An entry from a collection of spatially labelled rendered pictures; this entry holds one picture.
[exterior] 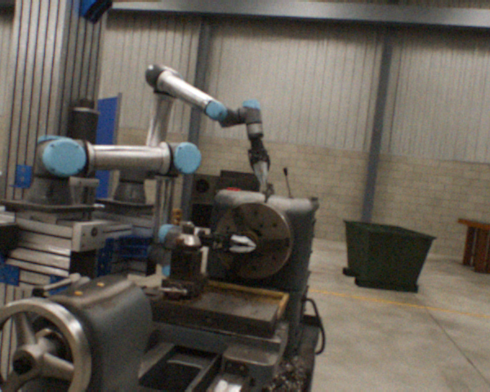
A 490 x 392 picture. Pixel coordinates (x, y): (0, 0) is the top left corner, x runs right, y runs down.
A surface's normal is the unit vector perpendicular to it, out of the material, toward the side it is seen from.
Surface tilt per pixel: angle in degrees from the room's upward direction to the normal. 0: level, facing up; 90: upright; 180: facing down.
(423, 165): 90
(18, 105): 90
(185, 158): 89
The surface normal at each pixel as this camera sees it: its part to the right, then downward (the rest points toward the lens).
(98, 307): 0.67, -0.70
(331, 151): -0.18, 0.04
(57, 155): 0.44, 0.11
